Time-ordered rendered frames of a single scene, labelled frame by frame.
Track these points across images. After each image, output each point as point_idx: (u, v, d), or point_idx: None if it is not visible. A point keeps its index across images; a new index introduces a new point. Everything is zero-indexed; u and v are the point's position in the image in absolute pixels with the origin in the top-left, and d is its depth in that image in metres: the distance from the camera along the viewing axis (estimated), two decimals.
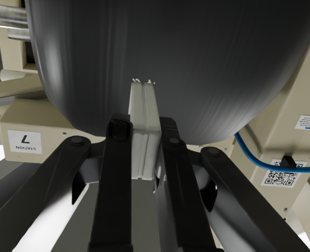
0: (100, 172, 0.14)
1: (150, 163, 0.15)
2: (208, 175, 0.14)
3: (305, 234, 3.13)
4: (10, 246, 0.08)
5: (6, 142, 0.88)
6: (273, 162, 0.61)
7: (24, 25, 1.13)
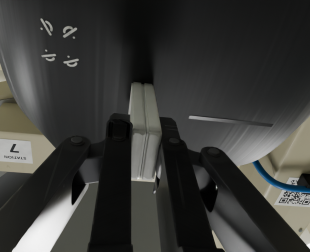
0: (99, 172, 0.14)
1: (150, 163, 0.15)
2: (209, 175, 0.14)
3: None
4: (10, 246, 0.08)
5: None
6: (289, 180, 0.55)
7: None
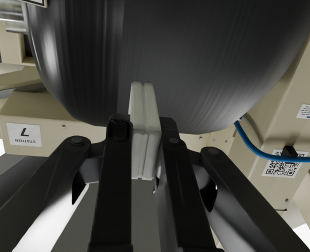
0: (100, 172, 0.14)
1: (150, 163, 0.15)
2: (208, 175, 0.14)
3: (305, 226, 3.14)
4: (10, 246, 0.08)
5: (6, 135, 0.87)
6: (274, 152, 0.61)
7: (22, 18, 1.12)
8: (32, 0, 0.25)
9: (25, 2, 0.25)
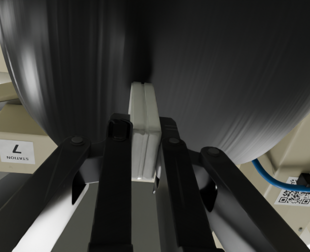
0: (100, 172, 0.14)
1: (150, 163, 0.15)
2: (208, 175, 0.14)
3: None
4: (10, 246, 0.08)
5: None
6: (289, 180, 0.55)
7: None
8: None
9: None
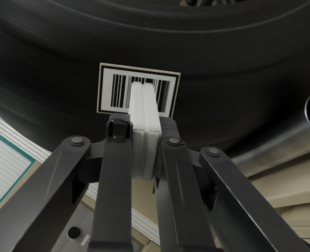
0: (100, 172, 0.14)
1: (150, 163, 0.15)
2: (208, 175, 0.14)
3: None
4: (10, 246, 0.08)
5: None
6: None
7: None
8: (102, 98, 0.23)
9: (98, 88, 0.23)
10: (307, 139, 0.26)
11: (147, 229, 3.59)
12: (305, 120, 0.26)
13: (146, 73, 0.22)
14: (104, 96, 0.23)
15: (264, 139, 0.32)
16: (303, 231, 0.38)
